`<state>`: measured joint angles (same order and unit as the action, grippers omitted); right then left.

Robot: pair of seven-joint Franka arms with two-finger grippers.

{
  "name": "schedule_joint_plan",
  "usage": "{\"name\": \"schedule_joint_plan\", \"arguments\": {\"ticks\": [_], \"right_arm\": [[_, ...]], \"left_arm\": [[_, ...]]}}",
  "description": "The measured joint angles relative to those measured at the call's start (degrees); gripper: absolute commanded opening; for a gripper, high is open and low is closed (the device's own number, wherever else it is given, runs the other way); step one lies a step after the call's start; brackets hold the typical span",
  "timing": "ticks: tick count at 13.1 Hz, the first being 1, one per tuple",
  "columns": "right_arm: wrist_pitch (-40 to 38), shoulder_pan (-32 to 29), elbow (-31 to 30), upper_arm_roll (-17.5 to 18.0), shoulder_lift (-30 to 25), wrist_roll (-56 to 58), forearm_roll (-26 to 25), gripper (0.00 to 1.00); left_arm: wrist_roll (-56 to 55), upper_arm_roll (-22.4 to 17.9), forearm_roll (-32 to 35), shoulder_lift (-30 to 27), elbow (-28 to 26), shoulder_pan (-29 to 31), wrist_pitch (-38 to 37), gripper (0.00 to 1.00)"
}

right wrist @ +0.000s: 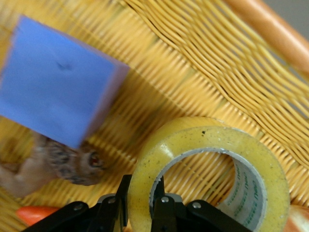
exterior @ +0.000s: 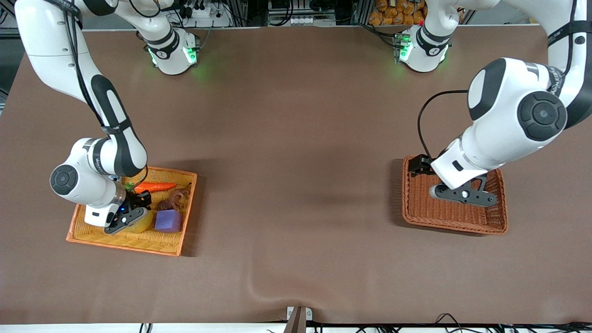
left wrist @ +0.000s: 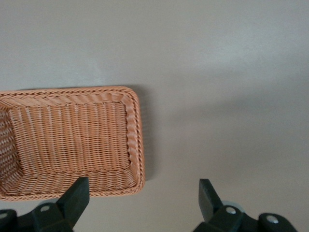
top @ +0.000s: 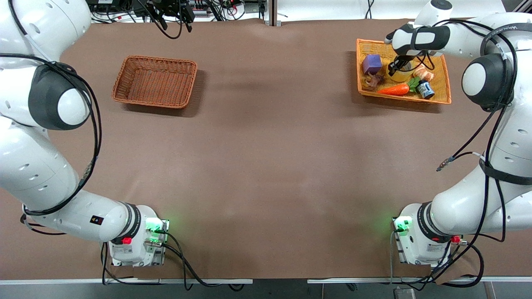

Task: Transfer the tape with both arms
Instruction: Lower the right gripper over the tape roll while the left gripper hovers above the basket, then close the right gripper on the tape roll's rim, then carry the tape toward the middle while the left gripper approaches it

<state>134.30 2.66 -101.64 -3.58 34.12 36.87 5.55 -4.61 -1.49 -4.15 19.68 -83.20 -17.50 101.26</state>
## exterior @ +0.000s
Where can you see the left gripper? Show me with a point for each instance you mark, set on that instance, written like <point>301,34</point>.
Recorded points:
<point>420,164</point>

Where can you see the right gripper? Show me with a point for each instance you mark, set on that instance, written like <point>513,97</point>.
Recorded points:
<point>137,200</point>

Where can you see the yellow tape roll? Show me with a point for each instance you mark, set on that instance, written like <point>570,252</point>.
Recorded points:
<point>144,224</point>

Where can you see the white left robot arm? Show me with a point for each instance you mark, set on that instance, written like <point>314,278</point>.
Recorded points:
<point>508,101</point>

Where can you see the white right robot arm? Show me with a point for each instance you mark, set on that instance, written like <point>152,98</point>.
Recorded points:
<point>51,46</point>

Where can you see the orange toy carrot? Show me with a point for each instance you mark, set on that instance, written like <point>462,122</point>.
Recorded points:
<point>155,187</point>

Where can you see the brown toy animal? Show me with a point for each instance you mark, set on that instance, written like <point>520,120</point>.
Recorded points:
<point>172,200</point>

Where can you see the purple foam cube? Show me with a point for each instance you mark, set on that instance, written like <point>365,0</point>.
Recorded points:
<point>169,222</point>

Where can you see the orange wicker tray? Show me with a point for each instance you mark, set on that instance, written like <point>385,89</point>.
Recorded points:
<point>138,243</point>

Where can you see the brown wicker basket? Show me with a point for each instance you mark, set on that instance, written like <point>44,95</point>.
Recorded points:
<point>430,217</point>

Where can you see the pile of orange goods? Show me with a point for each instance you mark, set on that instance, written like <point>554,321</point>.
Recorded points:
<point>393,16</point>

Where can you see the small white power strip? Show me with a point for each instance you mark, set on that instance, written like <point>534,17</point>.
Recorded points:
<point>303,21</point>

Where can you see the large white power strip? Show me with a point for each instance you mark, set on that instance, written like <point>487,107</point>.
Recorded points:
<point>206,14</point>

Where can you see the metal camera post bracket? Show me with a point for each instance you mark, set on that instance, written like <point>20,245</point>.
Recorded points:
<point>298,321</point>

